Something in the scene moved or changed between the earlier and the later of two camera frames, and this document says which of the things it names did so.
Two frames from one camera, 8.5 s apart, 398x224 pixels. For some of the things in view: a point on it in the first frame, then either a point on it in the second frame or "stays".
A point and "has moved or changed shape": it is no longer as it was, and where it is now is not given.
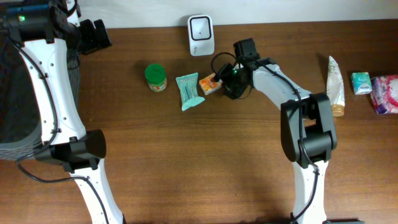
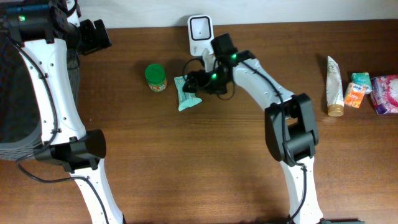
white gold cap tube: [335, 88] stays
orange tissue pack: [209, 84] has moved or changed shape
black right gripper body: [232, 81] -> [214, 80]
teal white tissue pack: [362, 83] stays
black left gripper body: [89, 40] stays
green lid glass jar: [156, 76] stays
